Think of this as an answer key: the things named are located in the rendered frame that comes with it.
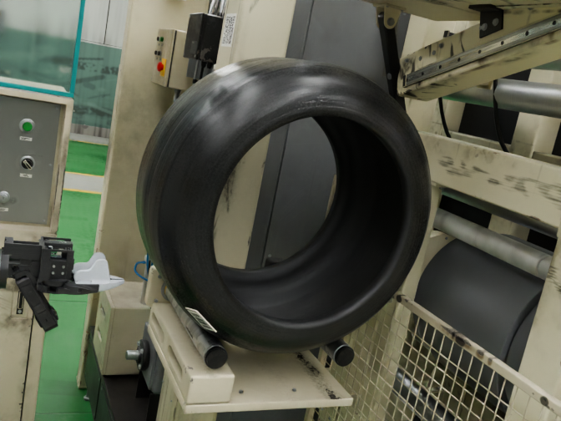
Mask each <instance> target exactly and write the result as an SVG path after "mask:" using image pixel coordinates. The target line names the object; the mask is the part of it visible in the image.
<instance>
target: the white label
mask: <svg viewBox="0 0 561 421"><path fill-rule="evenodd" d="M185 309H186V310H187V311H188V312H189V313H190V314H191V315H192V316H193V317H194V318H195V320H196V321H197V322H198V323H199V324H200V325H201V326H202V327H203V328H204V329H207V330H210V331H212V332H216V330H215V329H214V328H213V327H212V326H211V325H210V324H209V323H208V322H207V321H206V320H205V319H204V317H203V316H202V315H201V314H200V313H199V312H198V311H197V310H194V309H191V308H188V307H186V308H185Z"/></svg>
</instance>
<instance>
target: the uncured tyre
mask: <svg viewBox="0 0 561 421"><path fill-rule="evenodd" d="M309 117H312V118H313V119H314V120H315V121H316V122H317V123H318V124H319V125H320V127H321V128H322V130H323V131H324V133H325V134H326V137H327V138H328V140H329V142H330V144H331V148H332V151H333V154H334V157H335V162H336V190H335V195H334V199H333V201H332V205H331V208H330V211H329V213H328V215H327V218H326V219H325V221H324V223H323V225H322V226H321V228H320V230H319V231H318V232H317V233H316V234H315V236H314V237H313V238H312V239H311V240H310V241H309V242H308V243H307V244H306V245H305V246H304V247H303V248H302V249H300V250H299V251H298V252H297V253H296V254H294V255H293V256H290V257H289V258H287V259H285V260H284V261H281V262H278V263H276V264H274V265H271V266H266V267H262V268H256V269H239V268H233V267H229V266H223V265H221V264H219V263H217V261H216V258H215V248H214V223H215V212H216V209H217V205H218V202H219V199H220V195H221V193H222V190H223V189H224V187H225V183H226V181H227V180H228V178H229V177H230V174H231V173H232V171H233V169H234V168H235V167H236V166H237V164H238V163H239V161H240V160H241V159H242V157H243V156H244V155H245V154H246V153H247V152H248V151H249V150H250V149H251V148H252V147H253V146H254V145H255V144H256V143H257V142H259V141H260V140H261V139H263V138H264V137H265V136H267V135H268V134H269V133H271V132H272V131H274V130H276V129H278V128H280V127H281V126H283V125H285V124H289V123H291V122H293V121H296V120H299V119H304V118H309ZM431 200H432V183H431V174H430V168H429V164H428V159H427V153H426V151H425V148H424V145H423V142H422V139H421V137H420V134H419V133H418V131H417V128H416V126H415V125H414V123H413V122H412V120H411V118H410V117H409V116H408V114H407V112H406V111H405V110H404V109H403V107H402V106H401V105H400V104H399V103H398V102H397V101H396V100H395V99H394V98H393V97H392V96H391V95H390V94H389V93H388V92H386V91H385V90H384V89H383V88H382V87H380V86H379V85H378V84H376V83H375V82H373V81H372V80H370V79H369V78H367V77H366V76H364V75H362V74H359V73H358V72H356V71H354V70H351V69H349V68H345V67H342V66H340V65H336V64H333V63H324V62H317V61H310V60H303V59H295V58H281V57H264V58H252V59H246V60H243V61H239V62H237V63H233V64H230V65H227V66H225V67H223V68H220V69H218V70H216V71H214V72H213V73H211V74H208V75H207V76H205V77H203V78H202V79H201V80H199V81H198V82H196V83H195V84H193V85H192V86H191V87H190V88H188V89H187V90H186V91H185V92H184V93H182V94H181V95H180V96H179V97H178V98H177V99H176V100H175V101H174V103H173V104H172V105H171V106H170V107H169V109H168V110H167V111H166V113H165V114H164V116H163V117H162V118H161V120H160V121H159V122H158V124H157V126H156V127H155V129H154V132H153V134H152V135H151V137H150V139H149V142H148V144H147V146H146V148H145V151H144V155H143V158H142V160H141V163H140V167H139V174H138V179H137V186H136V213H137V220H138V225H139V231H140V235H141V238H142V241H143V243H144V247H145V249H146V251H147V253H148V255H149V258H150V260H151V261H152V262H153V264H154V266H155V268H156V270H157V271H158V273H159V274H160V276H161V278H162V279H163V281H164V283H165V285H166V286H167V287H168V289H169V291H170V293H171V295H172V296H173V298H174V299H175V300H176V302H177V303H178V304H179V306H180V307H181V308H182V310H183V311H184V312H185V313H186V314H187V315H188V316H189V317H190V318H191V319H192V320H193V321H194V322H195V323H197V324H198V325H199V326H200V327H202V326H201V325H200V324H199V323H198V322H197V321H196V320H195V318H194V317H193V316H192V315H191V314H190V313H189V312H188V311H187V310H186V309H185V308H186V307H188V308H191V309H194V310H197V311H198V312H199V313H200V314H201V315H202V316H203V317H204V319H205V320H206V321H207V322H208V323H209V324H210V325H211V326H212V327H213V328H214V329H215V330H216V332H212V331H210V330H207V329H205V330H206V331H207V332H209V333H211V334H212V335H214V336H216V337H218V338H220V339H222V340H224V341H226V342H228V343H230V344H233V345H235V346H237V347H241V348H244V349H247V350H251V351H255V352H259V353H298V352H303V351H307V350H311V349H314V348H317V347H322V346H324V345H326V344H329V343H331V342H334V341H336V340H338V339H340V338H342V337H344V336H346V335H348V334H349V333H351V332H353V331H355V330H356V329H357V328H359V327H360V326H362V325H363V324H364V323H366V322H367V321H369V320H370V319H371V318H372V317H374V316H375V315H376V314H377V313H378V312H379V311H380V310H381V309H382V308H383V307H384V306H385V305H386V304H387V303H388V302H389V301H390V299H391V298H392V297H393V296H394V294H395V293H396V292H397V290H398V289H399V288H400V286H401V285H402V283H403V282H404V281H405V279H406V278H407V275H408V274H409V272H410V270H411V269H412V267H413V265H414V263H415V261H416V259H417V256H418V254H419V251H420V250H421V247H422V243H423V241H424V237H425V235H426V231H427V225H428V221H429V216H430V210H431ZM202 328H203V327H202ZM203 329H204V328H203Z"/></svg>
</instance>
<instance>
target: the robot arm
mask: <svg viewBox="0 0 561 421"><path fill-rule="evenodd" d="M49 239H50V240H49ZM52 240H61V241H52ZM73 256H74V251H73V242H72V241H71V238H60V237H48V236H41V239H39V242H37V241H14V240H13V237H8V236H5V239H4V247H2V249H0V289H6V285H7V279H8V278H13V279H15V282H16V284H17V286H18V288H19V290H20V291H21V293H22V294H23V296H24V298H25V299H26V301H27V303H28V305H29V306H30V307H31V309H32V311H33V313H34V315H35V318H36V321H37V323H38V325H39V326H40V327H41V328H43V330H44V331H45V332H48V331H50V330H52V329H54V328H55V327H57V326H58V314H57V312H56V311H55V310H54V308H53V306H50V305H49V303H48V300H47V299H46V297H45V296H44V295H43V292H44V293H52V294H68V295H83V294H90V293H97V292H103V291H107V290H109V289H113V288H115V287H118V286H120V285H122V284H124V279H123V278H120V277H117V276H111V275H109V265H108V262H107V261H106V258H105V255H104V254H103V253H101V252H96V253H94V254H93V256H92V257H91V258H90V260H89V261H88V262H78V263H75V264H74V257H73Z"/></svg>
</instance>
